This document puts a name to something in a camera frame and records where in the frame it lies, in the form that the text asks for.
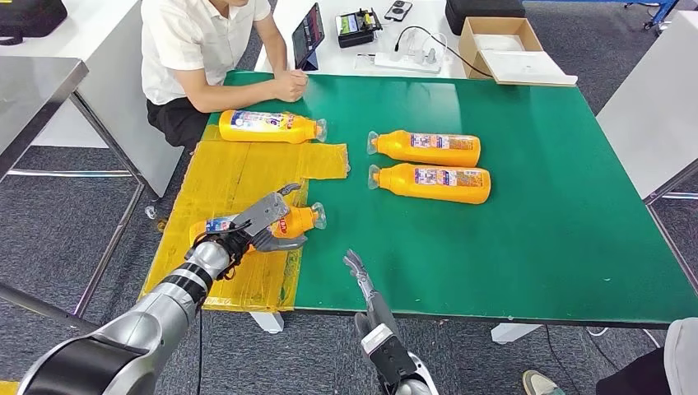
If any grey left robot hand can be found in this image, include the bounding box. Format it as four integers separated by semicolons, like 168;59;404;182
251;184;309;254

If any person's right hand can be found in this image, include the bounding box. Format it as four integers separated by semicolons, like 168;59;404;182
272;76;310;104

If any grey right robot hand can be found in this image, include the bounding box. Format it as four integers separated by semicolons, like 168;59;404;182
343;249;403;343

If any orange detergent bottle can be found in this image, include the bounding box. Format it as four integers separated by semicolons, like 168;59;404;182
188;202;328;258
218;109;328;146
367;162;492;206
366;129;482;169

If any black tablet on stand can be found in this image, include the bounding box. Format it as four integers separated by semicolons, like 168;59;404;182
291;2;326;72

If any white table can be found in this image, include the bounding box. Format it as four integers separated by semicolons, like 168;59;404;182
0;0;184;198
595;11;698;202
254;0;547;79

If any white power strip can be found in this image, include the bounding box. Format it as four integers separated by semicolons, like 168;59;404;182
355;46;443;75

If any black smartphone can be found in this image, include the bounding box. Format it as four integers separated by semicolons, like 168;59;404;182
384;0;413;23

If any open cardboard box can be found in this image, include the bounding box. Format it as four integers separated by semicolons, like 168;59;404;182
458;17;578;87

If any black hard case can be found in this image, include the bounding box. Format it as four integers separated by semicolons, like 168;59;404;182
444;0;526;36

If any steel table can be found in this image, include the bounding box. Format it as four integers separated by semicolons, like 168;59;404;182
0;56;162;333

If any black bag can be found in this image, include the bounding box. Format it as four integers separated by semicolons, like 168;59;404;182
0;0;68;46

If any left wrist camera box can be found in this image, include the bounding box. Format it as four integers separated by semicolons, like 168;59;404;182
235;192;291;236

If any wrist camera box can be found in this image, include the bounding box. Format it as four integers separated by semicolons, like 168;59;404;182
235;192;291;236
360;323;420;385

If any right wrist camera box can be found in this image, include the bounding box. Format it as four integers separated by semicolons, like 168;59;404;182
360;323;420;385

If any black power cable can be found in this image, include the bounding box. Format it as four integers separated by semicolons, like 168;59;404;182
393;26;494;79

